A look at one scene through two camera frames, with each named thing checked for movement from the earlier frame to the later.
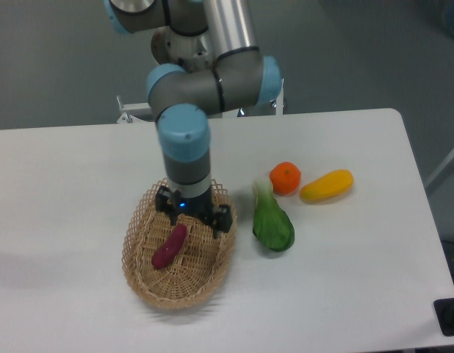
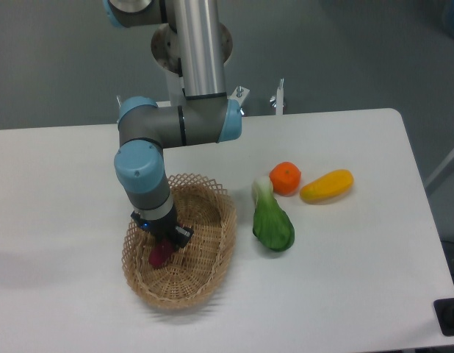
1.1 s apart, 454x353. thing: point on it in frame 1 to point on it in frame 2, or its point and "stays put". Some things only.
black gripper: [220, 215] to [168, 227]
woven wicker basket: [197, 272] stays put
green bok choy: [272, 225] stays put
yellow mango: [328, 185] stays put
